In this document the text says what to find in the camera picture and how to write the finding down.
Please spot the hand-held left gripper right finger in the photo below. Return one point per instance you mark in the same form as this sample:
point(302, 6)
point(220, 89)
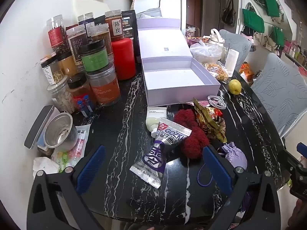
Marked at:
point(215, 170)

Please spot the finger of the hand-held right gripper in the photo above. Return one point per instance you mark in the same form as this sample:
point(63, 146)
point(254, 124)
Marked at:
point(293, 160)
point(302, 148)

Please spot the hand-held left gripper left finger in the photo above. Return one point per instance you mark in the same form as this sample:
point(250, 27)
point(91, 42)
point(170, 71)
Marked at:
point(90, 172)

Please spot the dark red fuzzy scrunchie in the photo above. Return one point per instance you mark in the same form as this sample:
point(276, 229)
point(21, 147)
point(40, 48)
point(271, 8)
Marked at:
point(191, 139)

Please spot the red snack packet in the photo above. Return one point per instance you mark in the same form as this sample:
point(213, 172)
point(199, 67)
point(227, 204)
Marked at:
point(214, 117)

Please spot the purple silver snack packet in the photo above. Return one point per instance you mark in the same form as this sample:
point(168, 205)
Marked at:
point(156, 153)

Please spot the lavender gift box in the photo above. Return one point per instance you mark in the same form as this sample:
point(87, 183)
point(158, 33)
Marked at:
point(177, 76)

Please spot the green candy pack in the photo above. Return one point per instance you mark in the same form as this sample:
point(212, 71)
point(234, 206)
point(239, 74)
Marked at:
point(62, 158)

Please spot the pink sachet pack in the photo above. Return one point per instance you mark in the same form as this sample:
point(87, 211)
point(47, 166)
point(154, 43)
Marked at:
point(81, 141)

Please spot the white tissue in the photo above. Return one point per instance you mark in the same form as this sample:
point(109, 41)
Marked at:
point(45, 164)

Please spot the metal cup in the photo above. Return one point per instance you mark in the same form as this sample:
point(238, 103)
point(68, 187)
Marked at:
point(61, 131)

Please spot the grey leaf-pattern chair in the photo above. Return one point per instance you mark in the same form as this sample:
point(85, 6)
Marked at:
point(236, 48)
point(280, 93)

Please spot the blue vial pair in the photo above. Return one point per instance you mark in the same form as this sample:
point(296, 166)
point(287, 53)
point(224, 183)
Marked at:
point(85, 105)

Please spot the black tin case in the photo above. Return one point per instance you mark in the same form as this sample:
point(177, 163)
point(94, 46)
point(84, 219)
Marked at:
point(37, 127)

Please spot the glass jar white pieces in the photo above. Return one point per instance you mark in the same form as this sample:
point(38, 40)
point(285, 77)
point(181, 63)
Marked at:
point(62, 98)

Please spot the white hand cream tube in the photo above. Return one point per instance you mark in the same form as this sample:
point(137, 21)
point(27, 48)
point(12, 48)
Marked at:
point(154, 118)

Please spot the black-lid spice bottle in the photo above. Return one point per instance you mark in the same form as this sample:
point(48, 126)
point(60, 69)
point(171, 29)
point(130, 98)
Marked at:
point(80, 88)

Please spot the orange label jar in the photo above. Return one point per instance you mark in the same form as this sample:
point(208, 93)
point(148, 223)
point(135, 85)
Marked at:
point(105, 88)

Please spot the yellow lemon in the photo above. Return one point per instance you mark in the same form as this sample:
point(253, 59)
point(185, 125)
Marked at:
point(234, 86)

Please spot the orange snack bag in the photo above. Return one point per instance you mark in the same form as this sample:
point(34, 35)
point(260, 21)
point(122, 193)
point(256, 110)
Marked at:
point(247, 71)

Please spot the row of bottles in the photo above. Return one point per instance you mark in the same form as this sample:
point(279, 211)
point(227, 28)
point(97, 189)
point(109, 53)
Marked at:
point(296, 52)

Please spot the waffle cookie pack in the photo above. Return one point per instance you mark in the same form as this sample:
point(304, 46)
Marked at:
point(217, 71)

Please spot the small black-lid jar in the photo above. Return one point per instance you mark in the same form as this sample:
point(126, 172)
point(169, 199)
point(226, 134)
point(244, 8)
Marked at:
point(51, 70)

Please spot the yellow powder jar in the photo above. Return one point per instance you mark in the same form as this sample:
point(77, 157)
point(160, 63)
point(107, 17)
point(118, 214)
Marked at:
point(68, 64)

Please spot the white paper roll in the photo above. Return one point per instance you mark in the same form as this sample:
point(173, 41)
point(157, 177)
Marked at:
point(231, 60)

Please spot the white tote bag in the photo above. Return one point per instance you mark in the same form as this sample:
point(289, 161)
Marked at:
point(262, 40)

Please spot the green label black-lid jar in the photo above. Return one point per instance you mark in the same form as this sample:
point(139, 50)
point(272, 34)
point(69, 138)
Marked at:
point(94, 57)

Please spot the plastic bag covered bowl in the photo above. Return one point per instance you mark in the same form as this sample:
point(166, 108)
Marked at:
point(206, 51)

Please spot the red bottle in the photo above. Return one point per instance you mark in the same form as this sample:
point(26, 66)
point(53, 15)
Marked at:
point(123, 57)

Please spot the brown spice jar silver lid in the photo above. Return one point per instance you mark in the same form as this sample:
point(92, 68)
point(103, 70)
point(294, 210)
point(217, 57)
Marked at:
point(102, 34)
point(76, 43)

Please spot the red label jar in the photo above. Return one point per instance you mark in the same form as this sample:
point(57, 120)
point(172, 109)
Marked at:
point(55, 33)

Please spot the brown jar white label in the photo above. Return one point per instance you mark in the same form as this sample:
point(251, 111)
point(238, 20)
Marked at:
point(114, 25)

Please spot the black stand-up pouch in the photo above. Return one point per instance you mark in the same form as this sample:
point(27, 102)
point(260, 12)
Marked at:
point(130, 28)

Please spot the purple label jar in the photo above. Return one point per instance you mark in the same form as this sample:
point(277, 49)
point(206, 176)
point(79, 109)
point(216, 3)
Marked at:
point(86, 21)

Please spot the black hanging bag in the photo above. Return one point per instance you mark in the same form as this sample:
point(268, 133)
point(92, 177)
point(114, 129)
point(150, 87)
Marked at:
point(228, 13)

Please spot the brown door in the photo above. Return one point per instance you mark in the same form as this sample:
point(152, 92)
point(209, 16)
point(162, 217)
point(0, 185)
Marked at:
point(191, 7)

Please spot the white fridge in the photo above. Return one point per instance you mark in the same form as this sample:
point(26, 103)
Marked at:
point(168, 7)

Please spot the grey foil pouch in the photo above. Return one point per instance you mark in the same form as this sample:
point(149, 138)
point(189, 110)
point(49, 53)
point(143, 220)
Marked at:
point(150, 13)

